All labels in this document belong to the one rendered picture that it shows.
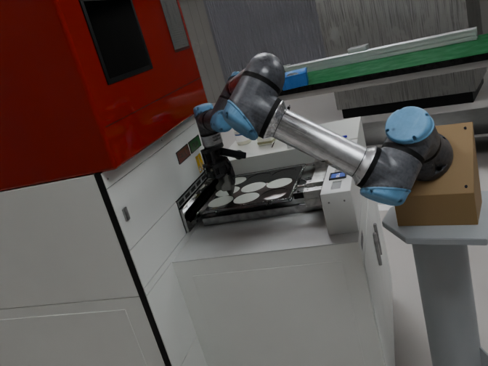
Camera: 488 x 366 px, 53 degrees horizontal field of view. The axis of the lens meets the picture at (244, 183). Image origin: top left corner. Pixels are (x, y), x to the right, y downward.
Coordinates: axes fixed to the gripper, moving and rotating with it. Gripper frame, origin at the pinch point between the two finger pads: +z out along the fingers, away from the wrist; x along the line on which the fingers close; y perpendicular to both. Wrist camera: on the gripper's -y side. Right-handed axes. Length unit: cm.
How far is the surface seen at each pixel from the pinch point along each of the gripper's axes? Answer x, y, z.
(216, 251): 18.1, 24.7, 9.3
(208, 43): -740, -535, -33
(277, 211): 19.0, -4.1, 7.6
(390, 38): -204, -406, 2
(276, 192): 17.8, -6.9, 1.4
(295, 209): 24.8, -8.1, 7.8
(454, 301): 76, -17, 36
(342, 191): 54, -3, -5
